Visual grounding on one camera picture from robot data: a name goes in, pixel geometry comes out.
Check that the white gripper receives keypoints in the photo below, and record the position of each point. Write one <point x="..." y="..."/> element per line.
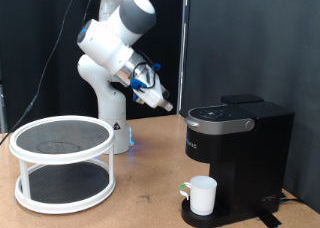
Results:
<point x="151" y="91"/>

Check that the black Keurig coffee machine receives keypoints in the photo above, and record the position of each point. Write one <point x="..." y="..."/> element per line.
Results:
<point x="253" y="148"/>

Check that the white mug with green tape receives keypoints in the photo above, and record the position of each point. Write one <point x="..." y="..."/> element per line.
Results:
<point x="203" y="198"/>

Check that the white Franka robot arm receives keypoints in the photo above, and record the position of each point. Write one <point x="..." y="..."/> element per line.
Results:
<point x="110" y="71"/>

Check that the silver vertical pole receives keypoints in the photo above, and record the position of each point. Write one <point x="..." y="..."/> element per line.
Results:
<point x="182" y="54"/>

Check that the grey partition panel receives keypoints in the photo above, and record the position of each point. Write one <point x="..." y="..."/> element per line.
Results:
<point x="250" y="38"/>

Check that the white two-tier turntable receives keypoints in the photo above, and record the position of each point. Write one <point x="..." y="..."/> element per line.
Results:
<point x="60" y="138"/>

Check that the black curtain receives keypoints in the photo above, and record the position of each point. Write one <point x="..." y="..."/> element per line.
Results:
<point x="20" y="38"/>

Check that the black tape strip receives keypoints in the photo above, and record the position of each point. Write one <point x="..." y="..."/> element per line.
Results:
<point x="270" y="219"/>

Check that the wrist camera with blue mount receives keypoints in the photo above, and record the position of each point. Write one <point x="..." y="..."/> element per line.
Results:
<point x="138" y="99"/>

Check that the grey metal post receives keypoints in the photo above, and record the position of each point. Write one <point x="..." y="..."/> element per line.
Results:
<point x="2" y="108"/>

